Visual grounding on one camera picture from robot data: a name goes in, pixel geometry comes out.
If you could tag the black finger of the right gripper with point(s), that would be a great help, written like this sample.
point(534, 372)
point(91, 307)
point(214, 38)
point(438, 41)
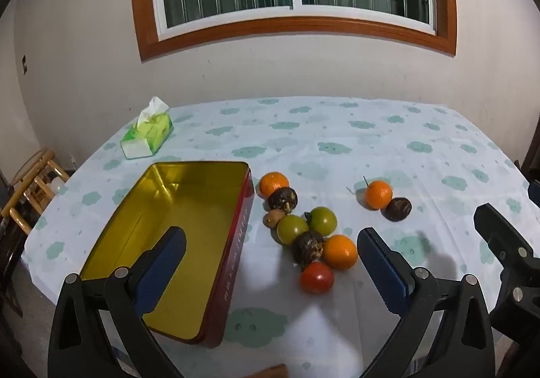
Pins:
point(516, 313)

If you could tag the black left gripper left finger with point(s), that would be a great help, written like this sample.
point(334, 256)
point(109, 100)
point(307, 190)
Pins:
point(79, 346)

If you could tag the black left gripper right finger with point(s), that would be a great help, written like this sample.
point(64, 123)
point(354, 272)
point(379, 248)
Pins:
point(463, 345)

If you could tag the dark passion fruit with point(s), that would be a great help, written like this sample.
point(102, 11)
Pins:
point(398, 209)
point(284, 199)
point(307, 248)

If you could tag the large orange mandarin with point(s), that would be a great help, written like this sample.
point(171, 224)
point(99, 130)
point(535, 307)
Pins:
point(340, 252)

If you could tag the red tomato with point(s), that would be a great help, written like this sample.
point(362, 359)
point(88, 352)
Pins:
point(316, 278)

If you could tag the small orange with stem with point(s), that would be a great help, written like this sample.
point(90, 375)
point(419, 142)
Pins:
point(378, 194)

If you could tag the green tomato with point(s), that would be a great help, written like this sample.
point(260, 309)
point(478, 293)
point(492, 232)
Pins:
point(290, 227)
point(321, 220)

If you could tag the small brown kiwi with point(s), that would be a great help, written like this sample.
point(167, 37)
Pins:
point(273, 217)

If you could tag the bamboo stool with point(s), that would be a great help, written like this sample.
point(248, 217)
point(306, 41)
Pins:
point(34, 187)

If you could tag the gold rectangular metal tin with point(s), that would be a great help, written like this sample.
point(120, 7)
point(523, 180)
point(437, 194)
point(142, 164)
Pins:
point(190, 219)

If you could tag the green tissue pack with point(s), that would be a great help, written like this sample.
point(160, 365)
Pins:
point(150, 130)

